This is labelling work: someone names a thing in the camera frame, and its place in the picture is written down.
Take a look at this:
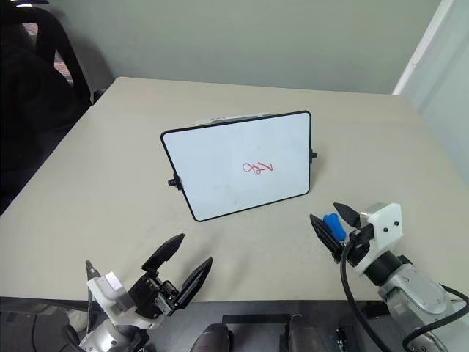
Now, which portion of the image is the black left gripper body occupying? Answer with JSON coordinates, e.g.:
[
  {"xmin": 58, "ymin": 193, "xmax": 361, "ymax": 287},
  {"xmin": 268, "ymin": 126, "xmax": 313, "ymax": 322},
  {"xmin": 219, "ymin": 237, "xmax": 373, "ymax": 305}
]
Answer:
[{"xmin": 128, "ymin": 270, "xmax": 181, "ymax": 319}]

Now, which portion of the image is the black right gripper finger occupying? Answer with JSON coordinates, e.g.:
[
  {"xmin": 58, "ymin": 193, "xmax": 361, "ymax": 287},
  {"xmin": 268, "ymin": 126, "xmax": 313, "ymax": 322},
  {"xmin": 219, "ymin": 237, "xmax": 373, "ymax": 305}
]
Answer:
[
  {"xmin": 309, "ymin": 213, "xmax": 344, "ymax": 264},
  {"xmin": 332, "ymin": 202, "xmax": 363, "ymax": 228}
]

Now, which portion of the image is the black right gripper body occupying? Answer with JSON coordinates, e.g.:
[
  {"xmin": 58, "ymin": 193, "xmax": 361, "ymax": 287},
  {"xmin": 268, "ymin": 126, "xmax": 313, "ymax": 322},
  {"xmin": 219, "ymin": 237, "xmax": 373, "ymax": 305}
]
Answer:
[{"xmin": 341, "ymin": 223, "xmax": 376, "ymax": 268}]

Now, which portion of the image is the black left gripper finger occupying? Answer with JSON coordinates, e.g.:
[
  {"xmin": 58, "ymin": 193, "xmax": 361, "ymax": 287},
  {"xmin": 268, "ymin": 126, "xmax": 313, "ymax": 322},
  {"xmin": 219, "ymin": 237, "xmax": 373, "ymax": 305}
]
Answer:
[
  {"xmin": 171, "ymin": 256, "xmax": 214, "ymax": 309},
  {"xmin": 141, "ymin": 232, "xmax": 186, "ymax": 273}
]

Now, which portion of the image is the blue plastic block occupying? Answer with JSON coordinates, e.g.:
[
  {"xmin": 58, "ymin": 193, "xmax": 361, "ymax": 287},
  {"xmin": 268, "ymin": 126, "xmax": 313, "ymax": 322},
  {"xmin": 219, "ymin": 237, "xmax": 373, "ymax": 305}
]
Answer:
[{"xmin": 322, "ymin": 212, "xmax": 347, "ymax": 242}]

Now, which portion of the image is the dark rounded shape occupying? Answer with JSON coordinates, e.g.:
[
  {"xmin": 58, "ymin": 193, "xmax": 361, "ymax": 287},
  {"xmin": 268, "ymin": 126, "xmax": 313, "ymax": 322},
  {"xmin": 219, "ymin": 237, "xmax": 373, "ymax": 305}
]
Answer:
[
  {"xmin": 288, "ymin": 316, "xmax": 324, "ymax": 352},
  {"xmin": 196, "ymin": 322, "xmax": 235, "ymax": 352}
]

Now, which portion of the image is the black framed white whiteboard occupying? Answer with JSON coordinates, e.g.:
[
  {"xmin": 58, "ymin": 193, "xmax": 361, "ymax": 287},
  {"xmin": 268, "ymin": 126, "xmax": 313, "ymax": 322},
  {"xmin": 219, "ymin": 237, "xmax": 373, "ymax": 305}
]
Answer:
[{"xmin": 160, "ymin": 110, "xmax": 318, "ymax": 223}]

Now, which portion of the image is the white marker pen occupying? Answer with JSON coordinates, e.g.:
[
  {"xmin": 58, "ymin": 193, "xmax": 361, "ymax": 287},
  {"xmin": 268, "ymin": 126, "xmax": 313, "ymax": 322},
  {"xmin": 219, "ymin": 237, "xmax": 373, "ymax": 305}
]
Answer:
[{"xmin": 195, "ymin": 112, "xmax": 265, "ymax": 126}]

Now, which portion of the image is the black office chair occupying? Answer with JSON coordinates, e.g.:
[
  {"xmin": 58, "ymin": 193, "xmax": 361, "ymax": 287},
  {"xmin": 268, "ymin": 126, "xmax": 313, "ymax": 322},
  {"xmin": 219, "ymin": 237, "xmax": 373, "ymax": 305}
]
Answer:
[{"xmin": 0, "ymin": 6, "xmax": 97, "ymax": 217}]

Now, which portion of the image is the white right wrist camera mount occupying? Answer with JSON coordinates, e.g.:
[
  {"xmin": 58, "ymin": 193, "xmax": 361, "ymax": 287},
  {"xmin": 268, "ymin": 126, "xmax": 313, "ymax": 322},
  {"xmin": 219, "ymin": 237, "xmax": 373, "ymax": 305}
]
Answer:
[{"xmin": 351, "ymin": 202, "xmax": 405, "ymax": 276}]

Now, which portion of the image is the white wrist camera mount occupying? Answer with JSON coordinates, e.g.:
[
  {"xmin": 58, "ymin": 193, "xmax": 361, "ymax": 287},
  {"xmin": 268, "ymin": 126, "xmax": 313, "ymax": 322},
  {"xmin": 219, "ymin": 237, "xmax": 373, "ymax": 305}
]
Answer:
[
  {"xmin": 85, "ymin": 259, "xmax": 166, "ymax": 330},
  {"xmin": 351, "ymin": 202, "xmax": 405, "ymax": 276}
]

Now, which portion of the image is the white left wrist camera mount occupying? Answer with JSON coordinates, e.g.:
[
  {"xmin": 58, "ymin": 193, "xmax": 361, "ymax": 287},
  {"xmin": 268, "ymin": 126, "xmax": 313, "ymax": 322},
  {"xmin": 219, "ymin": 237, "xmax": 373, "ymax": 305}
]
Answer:
[{"xmin": 85, "ymin": 259, "xmax": 166, "ymax": 330}]

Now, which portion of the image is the white door frame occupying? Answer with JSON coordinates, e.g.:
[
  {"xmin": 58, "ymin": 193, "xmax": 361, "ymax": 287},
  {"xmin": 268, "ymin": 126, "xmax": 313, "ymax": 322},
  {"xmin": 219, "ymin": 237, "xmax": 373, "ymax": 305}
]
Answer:
[{"xmin": 391, "ymin": 0, "xmax": 469, "ymax": 97}]

